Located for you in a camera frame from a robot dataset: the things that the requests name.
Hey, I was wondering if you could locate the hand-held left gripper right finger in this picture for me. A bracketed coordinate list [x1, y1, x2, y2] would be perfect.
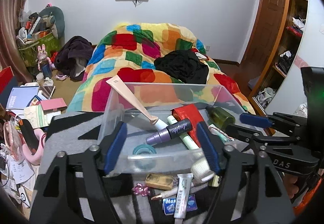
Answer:
[196, 121, 296, 224]

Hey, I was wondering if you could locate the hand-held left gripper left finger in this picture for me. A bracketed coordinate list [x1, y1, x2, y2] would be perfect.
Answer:
[30, 121, 128, 224]

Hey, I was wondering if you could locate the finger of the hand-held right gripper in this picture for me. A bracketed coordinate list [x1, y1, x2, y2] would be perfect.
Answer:
[225, 124, 305, 150]
[239, 112, 308, 138]

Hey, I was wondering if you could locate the pale green slim tube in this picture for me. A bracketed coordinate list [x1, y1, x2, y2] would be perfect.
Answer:
[167, 116, 200, 150]

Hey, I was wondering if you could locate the mint green tube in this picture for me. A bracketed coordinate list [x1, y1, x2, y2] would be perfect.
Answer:
[209, 128, 231, 144]

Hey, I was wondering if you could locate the pink white twisted cord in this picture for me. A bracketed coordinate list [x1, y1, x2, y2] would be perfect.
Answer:
[208, 124, 232, 142]

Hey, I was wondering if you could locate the teal tape roll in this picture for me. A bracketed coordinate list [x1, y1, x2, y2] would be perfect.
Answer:
[133, 145, 157, 164]

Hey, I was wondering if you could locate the dark green glass bottle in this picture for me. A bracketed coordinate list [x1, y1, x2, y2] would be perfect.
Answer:
[205, 106, 236, 129]

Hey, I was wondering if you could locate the purple black cosmetic tube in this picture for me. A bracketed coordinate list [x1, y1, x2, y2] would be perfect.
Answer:
[145, 118, 194, 146]

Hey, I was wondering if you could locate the red packet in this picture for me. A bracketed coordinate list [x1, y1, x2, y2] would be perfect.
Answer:
[170, 104, 205, 147]

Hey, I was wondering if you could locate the clear plastic box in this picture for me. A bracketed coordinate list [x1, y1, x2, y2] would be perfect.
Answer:
[97, 82, 251, 176]

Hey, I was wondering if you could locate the pink bead trinket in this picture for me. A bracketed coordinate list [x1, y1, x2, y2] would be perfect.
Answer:
[132, 183, 150, 196]

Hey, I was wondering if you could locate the long pink cosmetic tube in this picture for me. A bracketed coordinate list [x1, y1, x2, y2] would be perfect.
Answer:
[106, 75, 167, 131]

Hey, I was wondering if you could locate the white ointment tube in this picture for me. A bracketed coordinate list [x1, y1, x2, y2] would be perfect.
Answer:
[173, 173, 194, 219]

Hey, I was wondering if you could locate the cream pen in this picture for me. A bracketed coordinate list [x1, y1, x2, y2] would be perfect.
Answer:
[151, 187, 179, 200]

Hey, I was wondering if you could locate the small blue packet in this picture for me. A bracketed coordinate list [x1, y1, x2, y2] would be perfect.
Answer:
[162, 195, 196, 214]

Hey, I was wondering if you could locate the person's right hand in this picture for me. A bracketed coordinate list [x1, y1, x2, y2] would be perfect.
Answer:
[283, 172, 303, 200]

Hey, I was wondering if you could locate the grey black blanket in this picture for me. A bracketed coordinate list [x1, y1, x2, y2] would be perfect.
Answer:
[30, 110, 269, 224]

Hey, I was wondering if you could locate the dark bag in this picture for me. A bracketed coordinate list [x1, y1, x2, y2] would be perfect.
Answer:
[277, 50, 294, 74]

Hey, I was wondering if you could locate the pink flat box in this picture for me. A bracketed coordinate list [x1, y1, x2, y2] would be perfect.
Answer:
[40, 98, 67, 112]

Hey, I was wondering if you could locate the pink curved holder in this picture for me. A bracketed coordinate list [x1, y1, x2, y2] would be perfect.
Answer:
[21, 130, 48, 165]

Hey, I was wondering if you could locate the pale green card box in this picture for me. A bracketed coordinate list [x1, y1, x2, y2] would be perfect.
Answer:
[24, 105, 52, 129]

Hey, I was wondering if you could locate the black garment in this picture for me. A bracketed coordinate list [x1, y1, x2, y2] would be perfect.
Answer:
[154, 50, 209, 85]

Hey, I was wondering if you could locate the wooden door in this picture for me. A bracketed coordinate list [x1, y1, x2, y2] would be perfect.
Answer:
[239, 0, 288, 64]

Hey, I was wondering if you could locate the pile of papers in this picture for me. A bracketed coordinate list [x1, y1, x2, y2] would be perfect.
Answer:
[0, 153, 34, 204]

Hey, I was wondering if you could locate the white sliding wardrobe door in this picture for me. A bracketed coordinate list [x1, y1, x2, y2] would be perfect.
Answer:
[263, 0, 324, 118]

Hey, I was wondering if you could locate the dark purple garment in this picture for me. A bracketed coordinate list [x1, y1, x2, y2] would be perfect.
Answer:
[54, 36, 93, 81]

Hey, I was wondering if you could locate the pink pouch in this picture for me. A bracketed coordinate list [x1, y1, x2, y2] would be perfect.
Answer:
[4, 120, 24, 161]

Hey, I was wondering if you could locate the blue booklet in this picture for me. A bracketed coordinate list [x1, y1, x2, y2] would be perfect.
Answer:
[5, 86, 39, 110]

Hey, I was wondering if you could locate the white cloth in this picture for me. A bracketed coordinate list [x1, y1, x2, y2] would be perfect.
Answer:
[292, 16, 307, 29]

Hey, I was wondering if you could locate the pink rabbit toy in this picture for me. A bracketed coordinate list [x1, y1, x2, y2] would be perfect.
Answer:
[37, 44, 53, 79]

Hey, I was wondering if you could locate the colourful patchwork quilt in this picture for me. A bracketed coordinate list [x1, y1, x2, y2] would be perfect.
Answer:
[67, 22, 256, 115]

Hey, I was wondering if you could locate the navy box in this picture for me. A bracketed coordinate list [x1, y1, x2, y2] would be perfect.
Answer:
[0, 76, 19, 110]

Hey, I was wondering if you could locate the red box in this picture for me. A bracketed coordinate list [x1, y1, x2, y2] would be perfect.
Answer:
[0, 66, 14, 95]

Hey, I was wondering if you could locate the grey neck pillow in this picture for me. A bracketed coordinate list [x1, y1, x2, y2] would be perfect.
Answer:
[38, 6, 66, 39]

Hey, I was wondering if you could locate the heap of household clutter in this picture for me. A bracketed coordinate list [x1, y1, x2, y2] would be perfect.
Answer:
[16, 10, 55, 42]

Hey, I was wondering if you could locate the striped brown curtain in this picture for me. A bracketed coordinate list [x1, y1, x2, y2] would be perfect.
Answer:
[0, 0, 41, 83]

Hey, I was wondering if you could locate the black orange handle tool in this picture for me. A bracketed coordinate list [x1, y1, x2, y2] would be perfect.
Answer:
[19, 119, 39, 155]

